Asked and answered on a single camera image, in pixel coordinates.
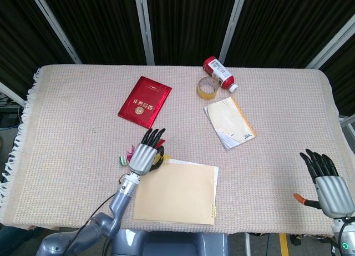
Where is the pink multicolour plastic toy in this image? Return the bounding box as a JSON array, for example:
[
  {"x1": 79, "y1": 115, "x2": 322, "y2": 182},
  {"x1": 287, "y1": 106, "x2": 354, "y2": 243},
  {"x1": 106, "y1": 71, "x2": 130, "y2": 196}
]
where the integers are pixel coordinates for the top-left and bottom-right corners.
[{"x1": 119, "y1": 138, "x2": 171, "y2": 167}]

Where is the red certificate booklet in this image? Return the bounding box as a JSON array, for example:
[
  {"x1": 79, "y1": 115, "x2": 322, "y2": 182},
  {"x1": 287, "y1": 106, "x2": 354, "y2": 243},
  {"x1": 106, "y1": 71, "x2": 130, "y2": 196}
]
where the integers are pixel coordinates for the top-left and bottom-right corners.
[{"x1": 117, "y1": 76, "x2": 173, "y2": 129}]

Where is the worn cream paperback book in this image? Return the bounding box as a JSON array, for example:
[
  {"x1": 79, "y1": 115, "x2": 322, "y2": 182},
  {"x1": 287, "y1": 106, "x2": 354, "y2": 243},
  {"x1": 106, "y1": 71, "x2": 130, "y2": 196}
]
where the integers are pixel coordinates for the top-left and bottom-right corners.
[{"x1": 203, "y1": 97, "x2": 257, "y2": 150}]

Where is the grey robot torso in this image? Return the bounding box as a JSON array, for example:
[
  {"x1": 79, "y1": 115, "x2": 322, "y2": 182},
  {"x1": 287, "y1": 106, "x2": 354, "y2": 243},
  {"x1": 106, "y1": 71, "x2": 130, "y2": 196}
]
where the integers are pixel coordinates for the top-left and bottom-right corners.
[{"x1": 110, "y1": 229, "x2": 231, "y2": 256}]

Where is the clear tape roll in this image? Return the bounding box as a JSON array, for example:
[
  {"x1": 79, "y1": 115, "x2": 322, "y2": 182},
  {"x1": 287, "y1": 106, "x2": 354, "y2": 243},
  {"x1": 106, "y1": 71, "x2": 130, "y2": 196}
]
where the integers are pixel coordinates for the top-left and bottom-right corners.
[{"x1": 196, "y1": 76, "x2": 220, "y2": 101}]

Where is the white partition frame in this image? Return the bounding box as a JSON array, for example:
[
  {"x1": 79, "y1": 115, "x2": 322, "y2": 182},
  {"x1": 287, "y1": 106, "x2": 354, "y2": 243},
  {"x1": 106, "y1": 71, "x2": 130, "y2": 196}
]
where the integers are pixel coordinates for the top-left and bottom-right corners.
[{"x1": 0, "y1": 0, "x2": 355, "y2": 107}]

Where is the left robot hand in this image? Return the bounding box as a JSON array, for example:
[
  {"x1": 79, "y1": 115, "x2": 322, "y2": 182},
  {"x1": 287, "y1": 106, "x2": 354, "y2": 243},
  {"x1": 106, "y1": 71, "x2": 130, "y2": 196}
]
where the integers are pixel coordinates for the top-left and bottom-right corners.
[{"x1": 128, "y1": 128, "x2": 167, "y2": 176}]

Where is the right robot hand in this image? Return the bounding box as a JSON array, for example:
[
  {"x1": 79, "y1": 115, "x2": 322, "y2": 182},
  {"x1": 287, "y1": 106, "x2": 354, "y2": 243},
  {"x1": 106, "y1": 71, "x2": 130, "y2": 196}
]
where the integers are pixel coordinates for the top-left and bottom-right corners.
[{"x1": 293, "y1": 148, "x2": 355, "y2": 218}]

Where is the red bottle with white cap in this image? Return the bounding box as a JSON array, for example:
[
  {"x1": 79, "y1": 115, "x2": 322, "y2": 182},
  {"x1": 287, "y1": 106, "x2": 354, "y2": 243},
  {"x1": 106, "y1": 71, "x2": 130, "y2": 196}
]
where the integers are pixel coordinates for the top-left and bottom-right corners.
[{"x1": 202, "y1": 56, "x2": 239, "y2": 93}]

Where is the black pleated curtain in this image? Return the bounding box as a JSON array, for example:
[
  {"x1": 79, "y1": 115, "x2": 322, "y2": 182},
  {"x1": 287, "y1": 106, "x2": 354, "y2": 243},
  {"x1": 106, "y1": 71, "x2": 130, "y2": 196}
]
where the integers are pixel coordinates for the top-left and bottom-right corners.
[{"x1": 0, "y1": 0, "x2": 355, "y2": 118}]

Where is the tan manila folder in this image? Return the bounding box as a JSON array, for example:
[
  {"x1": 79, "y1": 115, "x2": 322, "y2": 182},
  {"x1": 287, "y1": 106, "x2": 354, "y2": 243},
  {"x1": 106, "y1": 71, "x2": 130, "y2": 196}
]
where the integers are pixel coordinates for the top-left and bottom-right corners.
[{"x1": 133, "y1": 158, "x2": 219, "y2": 226}]

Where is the pink woven tablecloth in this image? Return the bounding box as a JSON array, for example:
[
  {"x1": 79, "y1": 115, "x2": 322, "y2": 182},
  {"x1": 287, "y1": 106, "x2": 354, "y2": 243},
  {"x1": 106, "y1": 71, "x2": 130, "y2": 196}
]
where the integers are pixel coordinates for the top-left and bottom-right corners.
[{"x1": 0, "y1": 64, "x2": 341, "y2": 238}]

